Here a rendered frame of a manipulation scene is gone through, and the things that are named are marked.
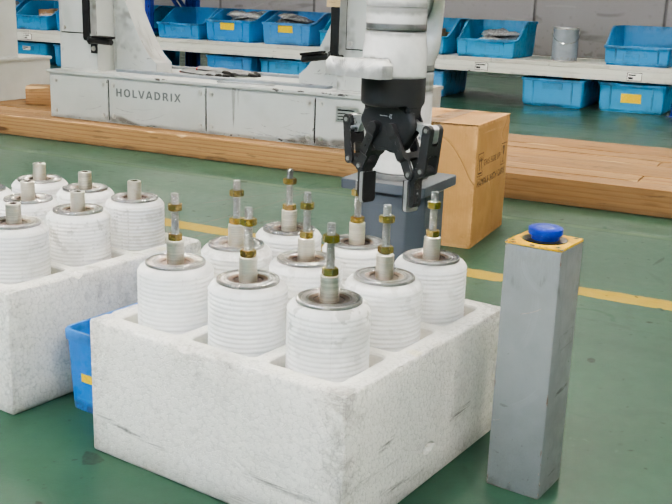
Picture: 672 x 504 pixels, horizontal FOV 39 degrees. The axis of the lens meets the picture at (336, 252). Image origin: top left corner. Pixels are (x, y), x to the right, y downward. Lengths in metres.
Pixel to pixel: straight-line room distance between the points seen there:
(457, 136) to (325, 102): 1.05
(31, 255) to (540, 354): 0.72
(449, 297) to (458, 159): 1.08
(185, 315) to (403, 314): 0.27
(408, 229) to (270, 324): 0.46
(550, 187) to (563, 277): 1.82
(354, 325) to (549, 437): 0.30
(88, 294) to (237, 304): 0.40
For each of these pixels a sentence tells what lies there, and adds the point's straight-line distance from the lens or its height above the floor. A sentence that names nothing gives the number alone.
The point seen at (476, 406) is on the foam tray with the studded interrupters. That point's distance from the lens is 1.31.
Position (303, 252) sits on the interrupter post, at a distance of 1.23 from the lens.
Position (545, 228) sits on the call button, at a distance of 1.14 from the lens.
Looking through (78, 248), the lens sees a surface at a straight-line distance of 1.49.
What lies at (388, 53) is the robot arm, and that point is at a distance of 1.09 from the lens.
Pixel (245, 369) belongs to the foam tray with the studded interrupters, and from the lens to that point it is 1.08.
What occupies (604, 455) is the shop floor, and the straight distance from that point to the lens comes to 1.36.
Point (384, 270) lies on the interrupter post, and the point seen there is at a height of 0.26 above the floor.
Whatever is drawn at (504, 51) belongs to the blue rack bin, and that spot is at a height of 0.30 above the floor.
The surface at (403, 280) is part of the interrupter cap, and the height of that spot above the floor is 0.25.
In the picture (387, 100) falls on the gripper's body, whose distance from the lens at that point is 1.10.
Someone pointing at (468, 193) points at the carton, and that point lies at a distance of 2.31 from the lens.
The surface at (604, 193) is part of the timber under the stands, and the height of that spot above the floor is 0.05.
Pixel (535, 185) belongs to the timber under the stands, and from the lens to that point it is 2.95.
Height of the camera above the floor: 0.58
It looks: 15 degrees down
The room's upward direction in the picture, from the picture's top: 2 degrees clockwise
